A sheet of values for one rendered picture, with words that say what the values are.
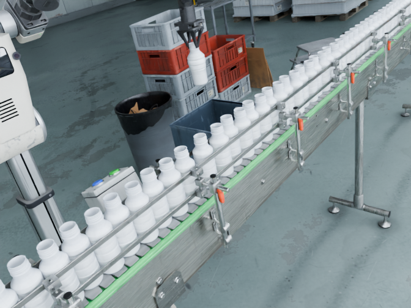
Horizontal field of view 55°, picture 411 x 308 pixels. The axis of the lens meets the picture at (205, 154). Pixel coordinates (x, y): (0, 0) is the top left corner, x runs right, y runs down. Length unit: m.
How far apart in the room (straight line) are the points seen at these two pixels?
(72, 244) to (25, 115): 0.63
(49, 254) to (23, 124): 0.65
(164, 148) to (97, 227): 2.19
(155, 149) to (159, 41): 0.96
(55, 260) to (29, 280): 0.06
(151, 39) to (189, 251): 2.63
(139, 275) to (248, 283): 1.30
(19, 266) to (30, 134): 0.68
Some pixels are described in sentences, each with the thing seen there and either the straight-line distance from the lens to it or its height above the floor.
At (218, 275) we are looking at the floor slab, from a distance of 2.32.
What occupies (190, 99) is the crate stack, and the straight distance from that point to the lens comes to 3.68.
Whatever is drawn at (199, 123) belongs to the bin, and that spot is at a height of 0.87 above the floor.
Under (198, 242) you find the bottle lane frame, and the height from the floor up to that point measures 0.91.
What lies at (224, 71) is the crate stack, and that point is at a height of 0.40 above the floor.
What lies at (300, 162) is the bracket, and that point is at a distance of 1.44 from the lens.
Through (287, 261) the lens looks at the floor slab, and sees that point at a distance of 2.35.
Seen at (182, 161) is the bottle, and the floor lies 1.14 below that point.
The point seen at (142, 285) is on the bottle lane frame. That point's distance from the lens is 1.03.
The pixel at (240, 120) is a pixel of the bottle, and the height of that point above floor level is 1.13.
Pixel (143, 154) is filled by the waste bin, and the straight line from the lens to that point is 3.09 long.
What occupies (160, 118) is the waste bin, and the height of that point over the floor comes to 0.55.
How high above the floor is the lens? 1.65
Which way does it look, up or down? 28 degrees down
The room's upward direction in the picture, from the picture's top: 11 degrees counter-clockwise
